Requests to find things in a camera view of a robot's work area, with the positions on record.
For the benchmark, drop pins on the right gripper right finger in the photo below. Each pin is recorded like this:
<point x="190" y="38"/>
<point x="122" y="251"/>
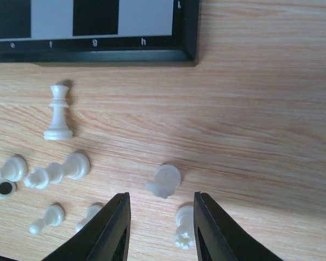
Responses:
<point x="220" y="237"/>

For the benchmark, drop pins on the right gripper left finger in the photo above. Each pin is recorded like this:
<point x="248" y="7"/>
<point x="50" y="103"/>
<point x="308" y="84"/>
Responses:
<point x="104" y="237"/>

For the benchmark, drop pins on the white bishop piece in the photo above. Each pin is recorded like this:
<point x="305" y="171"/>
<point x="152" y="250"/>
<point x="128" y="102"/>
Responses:
<point x="90" y="213"/>

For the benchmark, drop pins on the white rook piece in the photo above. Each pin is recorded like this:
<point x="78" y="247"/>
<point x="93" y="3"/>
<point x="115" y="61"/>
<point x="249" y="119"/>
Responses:
<point x="184" y="236"/>

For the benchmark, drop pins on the white knight piece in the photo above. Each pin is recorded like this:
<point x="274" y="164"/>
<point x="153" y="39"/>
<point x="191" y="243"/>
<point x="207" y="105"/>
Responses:
<point x="167" y="179"/>

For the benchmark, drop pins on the white pawn lower right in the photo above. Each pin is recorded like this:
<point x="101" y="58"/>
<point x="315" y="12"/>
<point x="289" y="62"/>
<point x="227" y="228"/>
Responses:
<point x="54" y="216"/>

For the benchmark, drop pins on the white lying queen piece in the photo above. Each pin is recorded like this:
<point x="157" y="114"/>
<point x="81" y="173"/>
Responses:
<point x="75" y="166"/>

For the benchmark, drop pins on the white piece near king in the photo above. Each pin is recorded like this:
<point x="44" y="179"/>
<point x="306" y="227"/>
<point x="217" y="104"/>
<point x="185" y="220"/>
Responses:
<point x="14" y="169"/>

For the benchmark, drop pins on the white standing king piece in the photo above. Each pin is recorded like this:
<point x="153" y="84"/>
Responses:
<point x="58" y="129"/>

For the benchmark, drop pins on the black and grey chessboard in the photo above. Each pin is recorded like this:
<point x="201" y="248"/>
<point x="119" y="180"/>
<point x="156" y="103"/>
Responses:
<point x="96" y="32"/>

